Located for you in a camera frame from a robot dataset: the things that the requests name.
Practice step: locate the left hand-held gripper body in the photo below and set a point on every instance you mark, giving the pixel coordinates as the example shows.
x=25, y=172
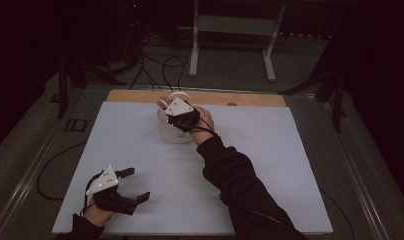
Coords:
x=105, y=181

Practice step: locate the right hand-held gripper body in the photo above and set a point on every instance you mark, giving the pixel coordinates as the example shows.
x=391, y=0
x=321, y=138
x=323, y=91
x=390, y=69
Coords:
x=178, y=107

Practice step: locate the person's right hand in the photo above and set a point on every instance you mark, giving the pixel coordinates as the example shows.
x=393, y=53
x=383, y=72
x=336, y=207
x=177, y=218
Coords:
x=205, y=125

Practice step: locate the person's left hand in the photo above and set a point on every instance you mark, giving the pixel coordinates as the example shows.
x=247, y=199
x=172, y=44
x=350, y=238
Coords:
x=98, y=216

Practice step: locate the pale blue table cover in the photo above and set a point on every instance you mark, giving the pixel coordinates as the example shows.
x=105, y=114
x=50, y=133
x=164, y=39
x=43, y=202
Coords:
x=140, y=143

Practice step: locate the dark equipment tower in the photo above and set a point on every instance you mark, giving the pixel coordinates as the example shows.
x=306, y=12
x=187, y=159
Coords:
x=135, y=30

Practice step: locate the white metal stand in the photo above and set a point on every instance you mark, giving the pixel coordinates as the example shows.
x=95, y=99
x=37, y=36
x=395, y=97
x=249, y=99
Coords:
x=236, y=25

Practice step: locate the black tripod stand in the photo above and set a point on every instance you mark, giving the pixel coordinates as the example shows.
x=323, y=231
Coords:
x=338, y=100
x=62, y=90

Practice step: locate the black rectangular floor bracket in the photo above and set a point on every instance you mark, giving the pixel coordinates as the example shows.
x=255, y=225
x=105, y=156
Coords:
x=76, y=125

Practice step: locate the metal floor rail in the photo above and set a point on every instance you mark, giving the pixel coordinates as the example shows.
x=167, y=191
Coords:
x=353, y=173
x=26, y=180

